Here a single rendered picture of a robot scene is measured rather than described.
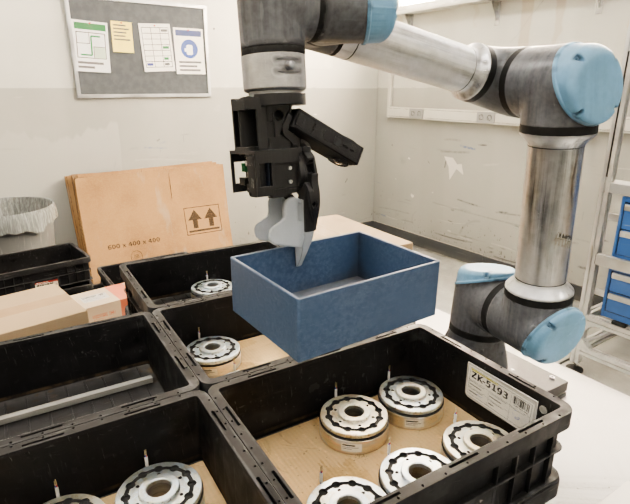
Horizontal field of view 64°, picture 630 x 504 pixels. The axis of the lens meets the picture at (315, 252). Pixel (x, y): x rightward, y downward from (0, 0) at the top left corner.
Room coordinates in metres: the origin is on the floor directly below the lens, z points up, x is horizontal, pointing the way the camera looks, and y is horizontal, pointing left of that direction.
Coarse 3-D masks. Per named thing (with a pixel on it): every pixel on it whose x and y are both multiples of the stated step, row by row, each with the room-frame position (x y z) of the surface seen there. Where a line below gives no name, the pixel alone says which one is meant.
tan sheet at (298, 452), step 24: (288, 432) 0.65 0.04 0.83; (312, 432) 0.65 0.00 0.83; (408, 432) 0.65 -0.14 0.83; (432, 432) 0.65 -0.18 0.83; (288, 456) 0.59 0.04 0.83; (312, 456) 0.59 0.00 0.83; (336, 456) 0.59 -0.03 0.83; (360, 456) 0.59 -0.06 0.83; (384, 456) 0.59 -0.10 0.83; (288, 480) 0.55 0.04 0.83; (312, 480) 0.55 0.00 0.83
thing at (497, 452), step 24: (384, 336) 0.76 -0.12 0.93; (432, 336) 0.77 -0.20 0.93; (312, 360) 0.69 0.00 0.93; (480, 360) 0.69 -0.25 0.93; (216, 384) 0.62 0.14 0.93; (240, 384) 0.63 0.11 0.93; (528, 384) 0.62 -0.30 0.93; (240, 432) 0.52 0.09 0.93; (528, 432) 0.52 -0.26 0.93; (552, 432) 0.54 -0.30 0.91; (264, 456) 0.47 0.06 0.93; (480, 456) 0.47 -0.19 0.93; (504, 456) 0.49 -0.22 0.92; (432, 480) 0.44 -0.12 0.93; (456, 480) 0.45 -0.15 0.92
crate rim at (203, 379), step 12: (204, 300) 0.91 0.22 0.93; (216, 300) 0.92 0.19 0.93; (156, 312) 0.86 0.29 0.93; (168, 324) 0.81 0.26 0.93; (408, 324) 0.81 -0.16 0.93; (168, 336) 0.76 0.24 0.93; (180, 348) 0.72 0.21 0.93; (192, 360) 0.69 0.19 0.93; (276, 360) 0.69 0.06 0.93; (288, 360) 0.69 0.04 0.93; (204, 372) 0.65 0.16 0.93; (240, 372) 0.65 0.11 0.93; (252, 372) 0.65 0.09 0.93; (204, 384) 0.62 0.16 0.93
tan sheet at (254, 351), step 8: (256, 336) 0.96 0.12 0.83; (264, 336) 0.96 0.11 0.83; (240, 344) 0.92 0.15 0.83; (248, 344) 0.92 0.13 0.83; (256, 344) 0.92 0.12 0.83; (264, 344) 0.92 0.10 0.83; (272, 344) 0.92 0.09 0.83; (248, 352) 0.89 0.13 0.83; (256, 352) 0.89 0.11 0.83; (264, 352) 0.89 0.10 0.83; (272, 352) 0.89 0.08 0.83; (280, 352) 0.89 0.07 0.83; (248, 360) 0.86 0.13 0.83; (256, 360) 0.86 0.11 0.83; (264, 360) 0.86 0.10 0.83; (272, 360) 0.86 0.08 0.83; (240, 368) 0.83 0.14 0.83
